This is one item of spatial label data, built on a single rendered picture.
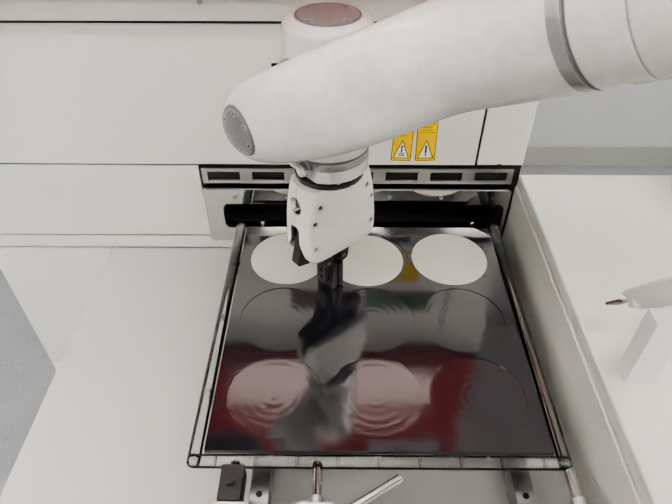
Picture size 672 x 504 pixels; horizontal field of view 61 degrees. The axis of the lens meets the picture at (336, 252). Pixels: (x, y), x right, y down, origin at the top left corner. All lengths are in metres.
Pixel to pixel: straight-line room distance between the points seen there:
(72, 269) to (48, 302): 0.10
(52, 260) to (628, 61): 0.88
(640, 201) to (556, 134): 1.83
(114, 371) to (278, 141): 0.43
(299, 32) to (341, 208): 0.20
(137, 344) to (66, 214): 0.25
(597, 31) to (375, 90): 0.15
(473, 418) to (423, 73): 0.36
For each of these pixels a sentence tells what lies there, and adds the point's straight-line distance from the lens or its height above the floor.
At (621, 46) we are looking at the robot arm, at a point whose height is 1.29.
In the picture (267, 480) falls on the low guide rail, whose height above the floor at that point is 0.85.
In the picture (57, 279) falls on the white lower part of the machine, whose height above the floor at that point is 0.75.
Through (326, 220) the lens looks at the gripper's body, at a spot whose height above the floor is 1.03.
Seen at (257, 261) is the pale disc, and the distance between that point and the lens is 0.76.
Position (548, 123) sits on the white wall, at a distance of 2.62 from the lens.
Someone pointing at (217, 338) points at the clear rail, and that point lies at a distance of 0.68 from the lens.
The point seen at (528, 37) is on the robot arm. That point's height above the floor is 1.29.
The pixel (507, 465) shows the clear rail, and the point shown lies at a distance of 0.60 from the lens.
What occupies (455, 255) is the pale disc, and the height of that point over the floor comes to 0.90.
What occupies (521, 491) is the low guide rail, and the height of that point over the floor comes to 0.85.
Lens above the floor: 1.42
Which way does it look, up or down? 42 degrees down
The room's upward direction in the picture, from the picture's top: straight up
